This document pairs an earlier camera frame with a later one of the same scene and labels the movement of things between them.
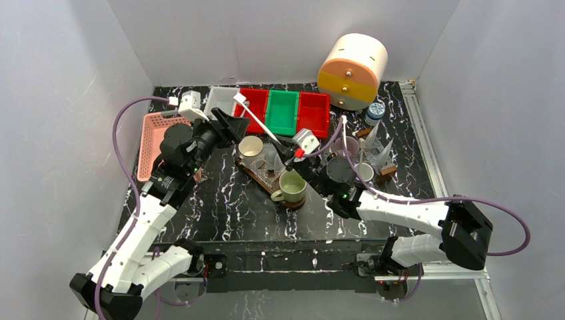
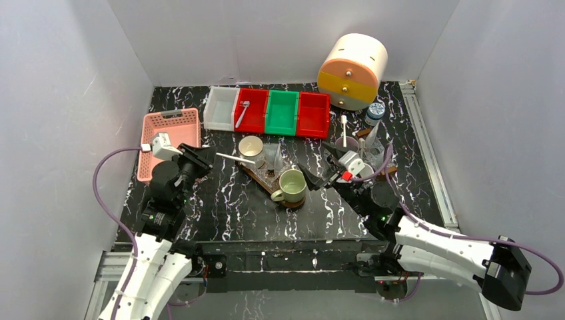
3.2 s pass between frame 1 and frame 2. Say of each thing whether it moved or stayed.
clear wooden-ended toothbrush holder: stayed
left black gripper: moved
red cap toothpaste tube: stayed
